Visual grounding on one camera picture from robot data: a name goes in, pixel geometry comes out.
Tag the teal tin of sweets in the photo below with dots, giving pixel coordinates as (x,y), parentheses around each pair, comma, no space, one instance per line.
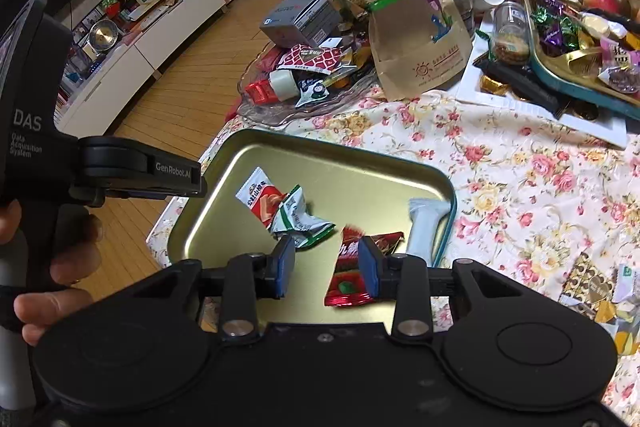
(580,79)

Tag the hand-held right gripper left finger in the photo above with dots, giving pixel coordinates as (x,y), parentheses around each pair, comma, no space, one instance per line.
(285,267)

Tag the golden tin tray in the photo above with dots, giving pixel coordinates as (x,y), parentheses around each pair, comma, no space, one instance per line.
(350,187)

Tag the clear biscuit jar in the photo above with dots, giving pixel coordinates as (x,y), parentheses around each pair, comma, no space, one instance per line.
(511,32)

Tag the leopard heart snack packet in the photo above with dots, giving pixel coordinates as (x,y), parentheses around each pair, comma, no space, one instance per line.
(587,284)

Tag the red patterned snack packet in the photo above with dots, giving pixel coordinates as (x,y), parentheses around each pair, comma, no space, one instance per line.
(315,58)

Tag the grey cardboard box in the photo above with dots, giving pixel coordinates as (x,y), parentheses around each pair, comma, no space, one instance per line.
(300,19)

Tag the purple candy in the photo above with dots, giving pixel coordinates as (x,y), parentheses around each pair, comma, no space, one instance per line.
(554,36)

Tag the clear tape roll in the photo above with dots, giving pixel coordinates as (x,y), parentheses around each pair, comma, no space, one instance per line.
(284,84)

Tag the white tray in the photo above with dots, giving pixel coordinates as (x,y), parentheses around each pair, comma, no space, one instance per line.
(590,124)

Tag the brown kiwi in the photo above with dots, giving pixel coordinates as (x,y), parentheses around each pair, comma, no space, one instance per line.
(627,6)

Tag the floral tablecloth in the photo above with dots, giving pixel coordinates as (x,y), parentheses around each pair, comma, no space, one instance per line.
(525,187)

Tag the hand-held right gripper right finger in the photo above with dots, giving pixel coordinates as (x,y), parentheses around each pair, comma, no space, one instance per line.
(367,269)

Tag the white low cabinet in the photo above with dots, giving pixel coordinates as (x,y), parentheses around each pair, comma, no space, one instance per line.
(130,57)

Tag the green white candy packet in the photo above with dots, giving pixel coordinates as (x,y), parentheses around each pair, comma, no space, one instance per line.
(300,219)

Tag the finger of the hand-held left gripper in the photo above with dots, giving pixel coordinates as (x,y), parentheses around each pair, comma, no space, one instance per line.
(170,179)

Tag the brown paper bag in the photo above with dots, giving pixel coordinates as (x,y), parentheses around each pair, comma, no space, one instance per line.
(415,42)

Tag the person's left hand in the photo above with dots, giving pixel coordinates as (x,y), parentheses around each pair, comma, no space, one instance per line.
(75,252)

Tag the red apple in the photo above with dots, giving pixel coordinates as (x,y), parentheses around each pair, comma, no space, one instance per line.
(600,1)

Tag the black snack bar packet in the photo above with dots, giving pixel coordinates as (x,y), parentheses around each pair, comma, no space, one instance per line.
(520,82)

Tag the metal bowl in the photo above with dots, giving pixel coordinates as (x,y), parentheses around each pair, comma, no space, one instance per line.
(104,36)

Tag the long white wafer packet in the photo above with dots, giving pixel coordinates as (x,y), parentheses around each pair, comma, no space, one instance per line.
(425,227)

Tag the pink snack packet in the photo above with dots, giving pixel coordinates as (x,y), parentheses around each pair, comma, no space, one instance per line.
(620,54)

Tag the small red packet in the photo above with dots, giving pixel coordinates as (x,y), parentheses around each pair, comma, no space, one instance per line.
(260,92)

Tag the silver yellow snack packet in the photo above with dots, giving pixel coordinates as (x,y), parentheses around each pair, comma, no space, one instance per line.
(622,332)

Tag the white orange snack packet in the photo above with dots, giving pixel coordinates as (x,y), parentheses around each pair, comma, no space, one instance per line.
(260,197)

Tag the glass plate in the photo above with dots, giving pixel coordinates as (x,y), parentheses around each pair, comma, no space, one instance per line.
(280,112)

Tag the white blue snack packet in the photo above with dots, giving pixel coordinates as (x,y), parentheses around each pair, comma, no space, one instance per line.
(627,284)

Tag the black white snack packet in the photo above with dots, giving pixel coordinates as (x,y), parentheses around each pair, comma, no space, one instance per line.
(312,93)

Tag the red candy packet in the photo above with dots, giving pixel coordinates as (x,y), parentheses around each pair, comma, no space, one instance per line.
(345,282)

